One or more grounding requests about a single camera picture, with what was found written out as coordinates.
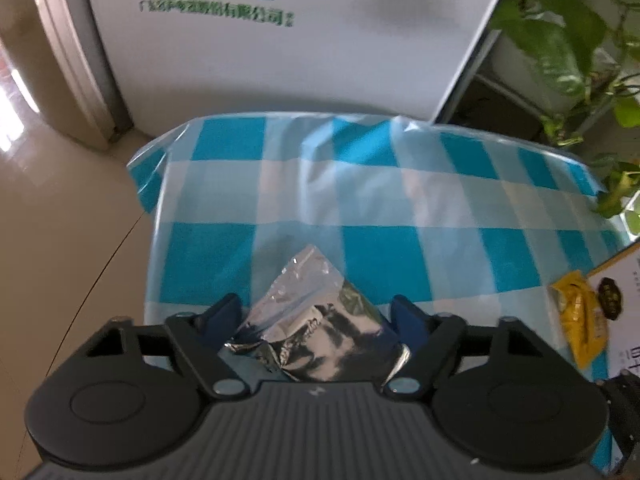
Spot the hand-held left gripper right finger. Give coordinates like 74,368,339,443
382,294,553,403

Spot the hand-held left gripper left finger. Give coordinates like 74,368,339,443
82,294,253,403

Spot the silver foil snack packet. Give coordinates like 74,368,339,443
222,244,413,385

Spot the yellow snack packet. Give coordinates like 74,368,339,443
549,270,612,371

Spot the cardboard box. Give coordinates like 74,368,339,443
586,246,640,381

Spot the blue checkered tablecloth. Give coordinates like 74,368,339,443
126,111,636,476

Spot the large white plant pot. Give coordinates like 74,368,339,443
490,30,601,113

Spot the white refrigerator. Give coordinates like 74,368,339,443
80,0,516,133

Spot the pothos plant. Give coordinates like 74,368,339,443
487,0,640,218

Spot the grey door frame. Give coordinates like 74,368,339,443
22,0,133,151

